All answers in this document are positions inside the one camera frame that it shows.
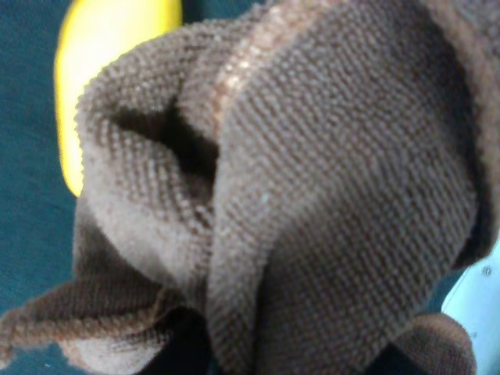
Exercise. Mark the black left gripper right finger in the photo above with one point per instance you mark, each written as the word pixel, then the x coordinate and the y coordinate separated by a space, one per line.
pixel 474 303

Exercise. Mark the brown-red cloth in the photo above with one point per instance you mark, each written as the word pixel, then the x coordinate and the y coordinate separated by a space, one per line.
pixel 312 187

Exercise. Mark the yellow mango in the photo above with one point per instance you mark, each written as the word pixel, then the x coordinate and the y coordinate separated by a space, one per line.
pixel 92 35

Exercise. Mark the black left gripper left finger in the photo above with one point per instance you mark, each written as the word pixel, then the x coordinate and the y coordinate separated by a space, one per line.
pixel 187 350

